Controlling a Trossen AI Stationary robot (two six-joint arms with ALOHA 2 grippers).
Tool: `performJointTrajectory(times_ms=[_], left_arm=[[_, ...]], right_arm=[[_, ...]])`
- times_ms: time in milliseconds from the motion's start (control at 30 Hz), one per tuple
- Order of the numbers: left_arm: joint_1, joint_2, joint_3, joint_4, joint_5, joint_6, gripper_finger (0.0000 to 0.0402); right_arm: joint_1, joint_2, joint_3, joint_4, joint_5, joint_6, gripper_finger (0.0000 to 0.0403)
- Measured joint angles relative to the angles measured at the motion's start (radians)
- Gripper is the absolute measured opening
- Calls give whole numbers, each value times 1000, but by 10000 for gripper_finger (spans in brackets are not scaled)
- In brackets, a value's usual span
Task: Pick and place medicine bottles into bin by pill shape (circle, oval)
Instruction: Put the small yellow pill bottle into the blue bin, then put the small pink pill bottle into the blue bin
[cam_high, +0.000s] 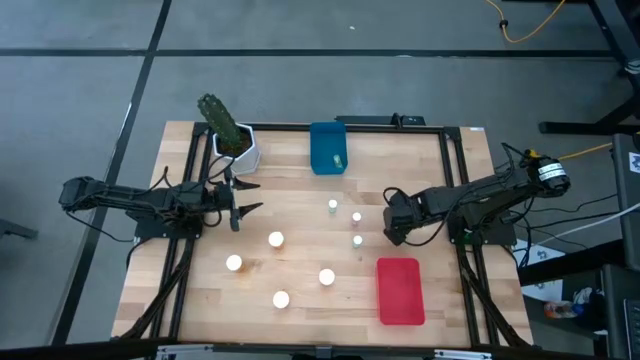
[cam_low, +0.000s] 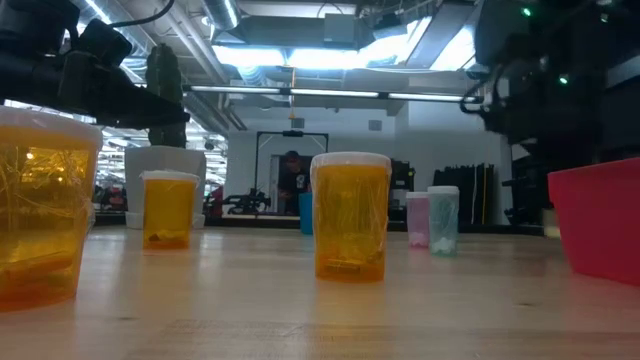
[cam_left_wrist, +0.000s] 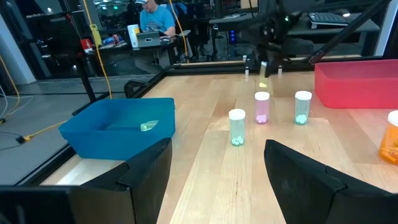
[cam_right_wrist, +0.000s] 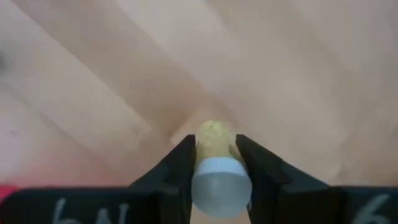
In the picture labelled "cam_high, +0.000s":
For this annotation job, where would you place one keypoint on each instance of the red plastic bin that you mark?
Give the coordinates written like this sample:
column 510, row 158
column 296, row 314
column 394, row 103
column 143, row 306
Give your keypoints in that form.
column 400, row 290

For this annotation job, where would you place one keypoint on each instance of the orange white-capped pill bottle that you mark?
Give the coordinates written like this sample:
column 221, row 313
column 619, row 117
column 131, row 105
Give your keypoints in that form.
column 326, row 277
column 276, row 239
column 234, row 263
column 281, row 299

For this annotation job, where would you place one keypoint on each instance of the green cactus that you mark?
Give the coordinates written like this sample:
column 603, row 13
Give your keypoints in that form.
column 220, row 120

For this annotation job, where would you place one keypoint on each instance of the silver aluminium rail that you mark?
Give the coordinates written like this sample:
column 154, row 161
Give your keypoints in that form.
column 180, row 351

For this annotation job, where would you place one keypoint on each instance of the colourful small package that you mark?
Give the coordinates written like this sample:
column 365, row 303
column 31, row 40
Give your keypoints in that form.
column 562, row 310

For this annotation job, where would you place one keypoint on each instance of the white printed paper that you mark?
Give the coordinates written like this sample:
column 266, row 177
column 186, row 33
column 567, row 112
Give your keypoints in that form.
column 545, row 255

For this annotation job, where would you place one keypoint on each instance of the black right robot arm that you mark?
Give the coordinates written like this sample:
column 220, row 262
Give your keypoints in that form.
column 480, row 197

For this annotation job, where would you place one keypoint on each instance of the dark grey furniture foot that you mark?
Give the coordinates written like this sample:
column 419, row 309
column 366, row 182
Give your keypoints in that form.
column 17, row 230

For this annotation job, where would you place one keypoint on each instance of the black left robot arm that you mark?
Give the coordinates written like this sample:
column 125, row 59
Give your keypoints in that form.
column 125, row 197

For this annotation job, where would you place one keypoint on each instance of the white hexagonal plant pot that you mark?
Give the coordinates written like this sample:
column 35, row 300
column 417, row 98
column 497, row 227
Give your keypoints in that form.
column 245, row 162

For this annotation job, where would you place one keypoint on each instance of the black desk leg frame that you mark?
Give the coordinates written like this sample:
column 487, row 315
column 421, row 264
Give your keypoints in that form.
column 615, row 30

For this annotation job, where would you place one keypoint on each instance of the black computer case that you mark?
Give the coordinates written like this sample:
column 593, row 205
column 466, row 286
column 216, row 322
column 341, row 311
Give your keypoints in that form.
column 630, row 225

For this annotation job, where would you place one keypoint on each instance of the blue plastic bin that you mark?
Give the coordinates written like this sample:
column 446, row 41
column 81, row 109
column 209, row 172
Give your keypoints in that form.
column 325, row 145

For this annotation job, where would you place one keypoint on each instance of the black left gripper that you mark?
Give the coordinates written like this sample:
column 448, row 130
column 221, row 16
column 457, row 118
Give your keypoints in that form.
column 217, row 197

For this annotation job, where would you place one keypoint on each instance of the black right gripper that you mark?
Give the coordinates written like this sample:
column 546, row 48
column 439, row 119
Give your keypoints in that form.
column 405, row 212

